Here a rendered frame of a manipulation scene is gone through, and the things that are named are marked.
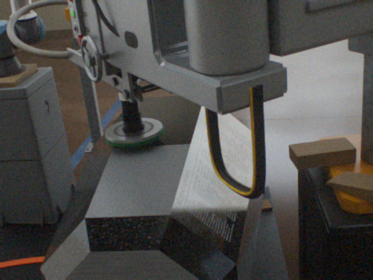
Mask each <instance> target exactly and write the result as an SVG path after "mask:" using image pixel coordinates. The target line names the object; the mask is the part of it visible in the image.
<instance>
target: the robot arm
mask: <svg viewBox="0 0 373 280"><path fill-rule="evenodd" d="M10 2H11V8H12V12H13V13H12V14H11V16H10V17H12V16H13V14H14V13H15V12H16V11H17V10H20V9H21V8H22V7H24V6H26V5H28V4H31V0H10ZM10 17H9V18H10ZM7 24H8V21H7V20H2V21H1V20H0V77H1V76H6V75H11V74H14V73H16V72H20V71H21V70H22V69H23V68H22V64H20V62H19V60H18V58H17V56H16V54H15V50H16V49H18V47H17V46H16V45H15V44H13V43H12V41H11V40H10V38H9V37H8V35H7ZM13 30H14V33H15V35H16V37H18V38H19V40H20V41H22V42H23V43H25V44H27V45H32V44H36V43H38V42H41V41H42V40H43V39H44V37H45V25H44V22H43V21H42V20H41V18H40V17H39V16H37V14H36V13H35V12H34V11H33V10H32V11H29V12H27V13H26V14H24V15H23V16H21V17H20V18H19V19H18V20H17V21H16V23H15V24H14V27H13Z"/></svg>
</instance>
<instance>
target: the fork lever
mask: <svg viewBox="0 0 373 280"><path fill-rule="evenodd" d="M67 52H68V54H69V60H70V61H72V62H74V63H76V64H77V65H78V66H80V67H82V68H85V67H84V65H83V60H82V57H81V54H79V53H78V52H76V51H74V50H72V49H71V48H70V47H68V48H67ZM102 80H103V81H105V82H107V83H109V84H110V85H112V86H113V87H116V89H118V90H121V91H122V92H123V98H124V100H126V99H128V98H129V93H128V91H127V90H124V83H123V76H121V75H118V74H116V75H109V76H107V75H103V76H102ZM132 83H133V82H132ZM149 83H151V82H149ZM159 89H162V90H164V91H166V92H168V93H170V94H171V93H172V92H171V91H168V90H165V89H163V88H162V87H159V86H157V85H155V84H153V83H151V84H150V85H146V86H143V87H140V86H139V85H137V84H136V83H133V91H134V96H135V99H136V100H137V101H139V102H143V95H142V94H143V93H147V92H149V91H154V90H159Z"/></svg>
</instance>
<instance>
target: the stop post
mask: <svg viewBox="0 0 373 280"><path fill-rule="evenodd" d="M65 15H66V19H67V20H70V23H71V29H72V33H73V26H72V21H71V16H70V12H69V7H67V8H66V9H65ZM73 42H74V46H75V50H80V49H81V47H80V45H79V42H78V39H76V38H74V35H73ZM79 75H80V78H81V84H82V88H83V95H84V98H85V107H86V111H87V117H88V121H89V127H90V130H91V137H92V141H90V142H89V144H88V145H87V147H86V149H85V153H90V152H91V150H92V147H93V146H95V144H96V143H97V142H98V141H99V139H100V138H101V137H102V136H103V128H102V124H101V118H100V111H99V104H98V100H97V93H96V90H95V83H94V82H93V81H92V80H91V79H90V77H89V76H88V75H87V73H86V69H84V68H82V67H80V66H79Z"/></svg>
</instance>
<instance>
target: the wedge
mask: <svg viewBox="0 0 373 280"><path fill-rule="evenodd" d="M326 185H328V186H331V187H333V188H335V189H337V190H341V191H343V192H345V193H347V194H350V195H352V196H354V197H358V198H360V199H362V200H364V201H367V202H369V203H373V175H365V174H361V173H353V172H349V171H345V172H344V173H342V174H340V175H337V176H336V177H334V178H332V179H331V180H329V181H327V182H326Z"/></svg>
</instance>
